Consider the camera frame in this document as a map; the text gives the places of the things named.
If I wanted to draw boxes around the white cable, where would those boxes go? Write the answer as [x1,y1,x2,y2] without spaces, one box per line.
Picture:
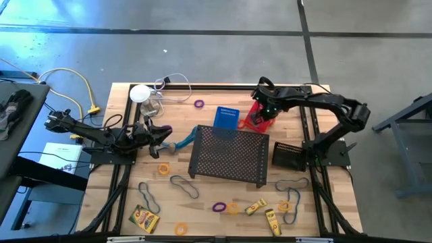
[153,72,192,104]

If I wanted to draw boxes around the white booklet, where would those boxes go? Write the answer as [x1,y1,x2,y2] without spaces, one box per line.
[38,142,84,176]

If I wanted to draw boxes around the grey work gloves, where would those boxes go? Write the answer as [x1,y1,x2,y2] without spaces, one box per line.
[0,88,35,141]

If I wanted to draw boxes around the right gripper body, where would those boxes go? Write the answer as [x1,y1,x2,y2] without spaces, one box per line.
[252,85,283,117]

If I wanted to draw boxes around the blue plastic basket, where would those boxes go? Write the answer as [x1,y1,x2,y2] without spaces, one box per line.
[213,106,240,131]

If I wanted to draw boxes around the silver metal bracket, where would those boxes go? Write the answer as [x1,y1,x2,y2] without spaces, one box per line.
[107,236,146,243]
[296,237,334,243]

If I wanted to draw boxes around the grey-blue rubber band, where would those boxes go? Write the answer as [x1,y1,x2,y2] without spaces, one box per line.
[157,141,178,155]

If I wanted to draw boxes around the yellow Crayola crayon box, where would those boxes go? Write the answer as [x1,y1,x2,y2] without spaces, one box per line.
[128,204,161,234]

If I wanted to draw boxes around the red plastic basket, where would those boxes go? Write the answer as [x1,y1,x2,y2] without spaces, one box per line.
[241,101,276,134]

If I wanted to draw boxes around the black perforated metal shelf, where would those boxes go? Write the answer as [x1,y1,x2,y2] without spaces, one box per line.
[188,124,270,189]

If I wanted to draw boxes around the yellow extension cord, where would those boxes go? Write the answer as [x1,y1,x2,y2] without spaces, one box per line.
[36,67,101,115]
[0,57,85,141]

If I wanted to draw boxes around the blue-grey metal table frame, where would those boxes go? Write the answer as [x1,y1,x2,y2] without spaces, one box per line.
[372,92,432,199]

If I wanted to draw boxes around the grey side table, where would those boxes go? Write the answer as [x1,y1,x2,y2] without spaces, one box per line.
[0,80,89,232]

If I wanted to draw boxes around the small yellow crayon pack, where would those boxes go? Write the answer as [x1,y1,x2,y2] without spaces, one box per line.
[264,208,283,237]
[244,198,268,216]

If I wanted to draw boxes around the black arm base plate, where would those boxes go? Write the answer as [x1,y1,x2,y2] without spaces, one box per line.
[302,140,358,167]
[90,148,138,165]

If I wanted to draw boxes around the blue carabiner strap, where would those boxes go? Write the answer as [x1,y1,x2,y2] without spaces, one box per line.
[175,126,199,151]

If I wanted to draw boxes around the black mesh basket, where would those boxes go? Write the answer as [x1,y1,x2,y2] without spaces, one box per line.
[271,141,307,172]

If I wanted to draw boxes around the white round disc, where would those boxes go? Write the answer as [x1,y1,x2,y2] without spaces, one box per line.
[129,84,152,104]

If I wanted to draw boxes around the black cable loop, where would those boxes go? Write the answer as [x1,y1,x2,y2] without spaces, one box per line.
[258,76,275,89]

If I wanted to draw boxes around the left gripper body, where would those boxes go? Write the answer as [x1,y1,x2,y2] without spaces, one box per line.
[134,121,157,151]

